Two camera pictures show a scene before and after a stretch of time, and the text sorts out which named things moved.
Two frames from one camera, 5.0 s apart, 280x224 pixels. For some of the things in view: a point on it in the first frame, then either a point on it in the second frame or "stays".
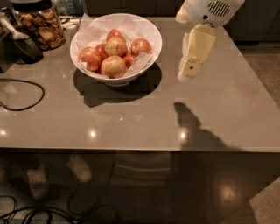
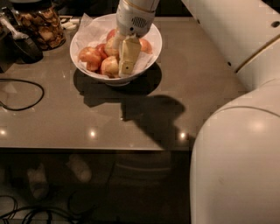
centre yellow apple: (115, 46) stays
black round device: (25, 51) stays
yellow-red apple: (114, 66) stays
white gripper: (210, 11) → (132, 23)
